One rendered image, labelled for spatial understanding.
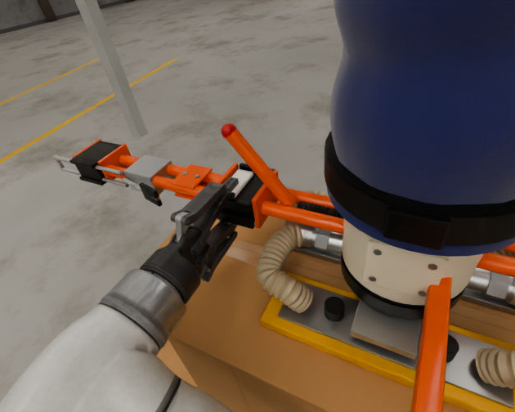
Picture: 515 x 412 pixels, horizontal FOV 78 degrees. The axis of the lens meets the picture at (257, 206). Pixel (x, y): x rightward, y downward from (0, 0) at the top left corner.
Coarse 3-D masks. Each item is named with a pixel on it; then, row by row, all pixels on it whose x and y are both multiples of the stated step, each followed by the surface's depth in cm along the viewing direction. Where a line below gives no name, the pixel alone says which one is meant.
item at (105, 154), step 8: (96, 144) 68; (104, 144) 68; (112, 144) 67; (80, 152) 66; (88, 152) 66; (96, 152) 65; (104, 152) 65; (112, 152) 65; (120, 152) 66; (128, 152) 68; (96, 160) 63; (104, 160) 63; (112, 160) 65; (104, 176) 65
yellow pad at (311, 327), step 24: (312, 288) 50; (336, 288) 50; (264, 312) 49; (288, 312) 48; (312, 312) 47; (336, 312) 44; (288, 336) 47; (312, 336) 45; (336, 336) 44; (456, 336) 42; (480, 336) 42; (360, 360) 42; (384, 360) 41; (408, 360) 40; (456, 360) 40; (408, 384) 40; (456, 384) 38; (480, 384) 38; (480, 408) 36; (504, 408) 36
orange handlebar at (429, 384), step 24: (120, 168) 62; (168, 168) 61; (192, 168) 58; (192, 192) 55; (288, 216) 47; (312, 216) 46; (480, 264) 37; (504, 264) 36; (432, 288) 35; (432, 312) 33; (432, 336) 31; (432, 360) 29; (432, 384) 28; (432, 408) 27
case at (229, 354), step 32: (224, 256) 60; (256, 256) 59; (288, 256) 59; (224, 288) 55; (256, 288) 54; (192, 320) 51; (224, 320) 50; (256, 320) 50; (480, 320) 46; (512, 320) 45; (192, 352) 50; (224, 352) 46; (256, 352) 46; (288, 352) 45; (320, 352) 45; (224, 384) 54; (256, 384) 46; (288, 384) 42; (320, 384) 42; (352, 384) 41; (384, 384) 41
